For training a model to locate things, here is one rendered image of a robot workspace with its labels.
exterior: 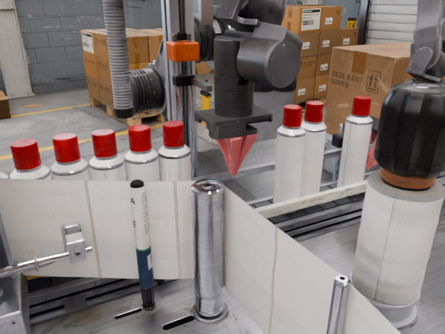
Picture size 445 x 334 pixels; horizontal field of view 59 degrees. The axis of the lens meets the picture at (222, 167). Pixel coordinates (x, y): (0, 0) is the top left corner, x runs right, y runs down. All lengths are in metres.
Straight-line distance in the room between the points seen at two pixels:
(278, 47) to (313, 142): 0.30
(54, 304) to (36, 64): 5.56
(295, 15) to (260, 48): 3.92
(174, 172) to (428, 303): 0.40
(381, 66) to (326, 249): 0.61
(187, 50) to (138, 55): 3.40
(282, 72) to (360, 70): 0.72
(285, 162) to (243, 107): 0.20
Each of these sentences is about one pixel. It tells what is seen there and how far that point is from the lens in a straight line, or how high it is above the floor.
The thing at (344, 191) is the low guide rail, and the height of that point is 0.91.
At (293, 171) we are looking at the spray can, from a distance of 0.73.
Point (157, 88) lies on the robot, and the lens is 1.72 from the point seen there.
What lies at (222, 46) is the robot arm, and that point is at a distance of 0.54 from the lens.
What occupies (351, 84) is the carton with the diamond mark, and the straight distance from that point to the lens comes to 1.23.
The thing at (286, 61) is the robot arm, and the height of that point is 1.19.
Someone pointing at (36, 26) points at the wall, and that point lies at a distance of 6.07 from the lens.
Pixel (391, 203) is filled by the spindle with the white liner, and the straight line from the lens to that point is 0.48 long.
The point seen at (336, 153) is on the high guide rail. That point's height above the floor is 0.96.
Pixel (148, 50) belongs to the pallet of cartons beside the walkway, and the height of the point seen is 0.76.
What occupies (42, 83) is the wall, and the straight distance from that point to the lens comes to 6.15.
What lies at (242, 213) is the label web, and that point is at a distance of 0.43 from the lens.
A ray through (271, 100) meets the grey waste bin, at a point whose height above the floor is 0.46.
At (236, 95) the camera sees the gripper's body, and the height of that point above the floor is 1.14.
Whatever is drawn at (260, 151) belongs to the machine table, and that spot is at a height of 0.83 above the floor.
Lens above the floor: 1.27
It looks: 24 degrees down
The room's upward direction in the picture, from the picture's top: straight up
